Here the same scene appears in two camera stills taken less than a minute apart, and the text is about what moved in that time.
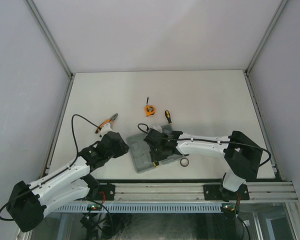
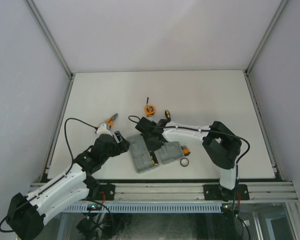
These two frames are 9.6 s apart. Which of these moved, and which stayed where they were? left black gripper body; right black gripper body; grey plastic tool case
Moved: right black gripper body
Stayed: grey plastic tool case; left black gripper body
